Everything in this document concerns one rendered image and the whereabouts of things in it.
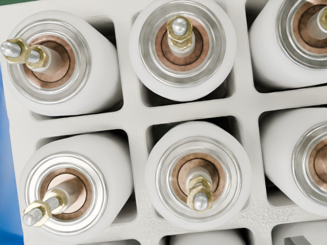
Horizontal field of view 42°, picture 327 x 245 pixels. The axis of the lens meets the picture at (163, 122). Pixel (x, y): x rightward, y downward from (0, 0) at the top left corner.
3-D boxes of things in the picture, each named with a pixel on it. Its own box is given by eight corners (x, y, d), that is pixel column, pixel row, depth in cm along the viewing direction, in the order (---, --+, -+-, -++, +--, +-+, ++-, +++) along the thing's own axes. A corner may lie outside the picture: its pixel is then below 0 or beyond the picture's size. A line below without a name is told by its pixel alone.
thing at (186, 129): (159, 118, 56) (144, 123, 38) (233, 119, 55) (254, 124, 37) (158, 191, 56) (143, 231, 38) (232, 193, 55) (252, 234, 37)
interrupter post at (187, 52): (167, 32, 37) (165, 25, 34) (194, 30, 37) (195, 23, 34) (169, 60, 38) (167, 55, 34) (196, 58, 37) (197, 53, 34)
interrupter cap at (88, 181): (67, 133, 38) (65, 133, 38) (126, 194, 38) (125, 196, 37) (9, 191, 39) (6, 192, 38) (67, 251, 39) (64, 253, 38)
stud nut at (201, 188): (209, 213, 30) (210, 216, 29) (186, 208, 30) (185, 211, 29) (214, 185, 30) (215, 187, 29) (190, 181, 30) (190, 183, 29)
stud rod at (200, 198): (203, 190, 35) (207, 212, 28) (191, 188, 35) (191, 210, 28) (205, 178, 35) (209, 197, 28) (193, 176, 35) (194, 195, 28)
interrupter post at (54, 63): (43, 44, 38) (29, 39, 35) (67, 55, 38) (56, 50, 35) (33, 69, 38) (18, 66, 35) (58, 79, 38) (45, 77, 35)
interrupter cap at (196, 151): (155, 135, 38) (154, 135, 37) (242, 136, 37) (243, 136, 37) (154, 219, 38) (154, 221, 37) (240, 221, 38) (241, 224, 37)
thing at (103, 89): (75, 28, 56) (20, -9, 38) (142, 56, 55) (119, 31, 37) (48, 96, 56) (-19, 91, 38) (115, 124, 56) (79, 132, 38)
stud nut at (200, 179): (208, 201, 34) (208, 203, 33) (186, 197, 34) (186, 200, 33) (211, 176, 34) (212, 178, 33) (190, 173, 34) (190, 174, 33)
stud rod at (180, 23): (175, 36, 36) (171, 17, 28) (187, 35, 36) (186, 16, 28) (176, 48, 36) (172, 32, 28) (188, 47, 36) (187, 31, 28)
